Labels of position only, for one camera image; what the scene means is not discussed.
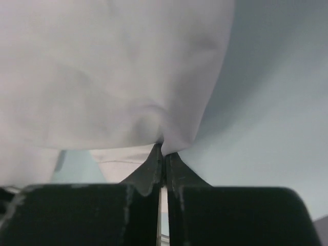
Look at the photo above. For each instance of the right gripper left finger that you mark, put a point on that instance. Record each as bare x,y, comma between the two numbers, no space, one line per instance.
126,213

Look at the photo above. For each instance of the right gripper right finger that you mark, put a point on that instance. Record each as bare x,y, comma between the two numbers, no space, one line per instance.
201,214

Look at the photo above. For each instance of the white long sleeve shirt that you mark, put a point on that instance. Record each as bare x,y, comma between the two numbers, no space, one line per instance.
104,74

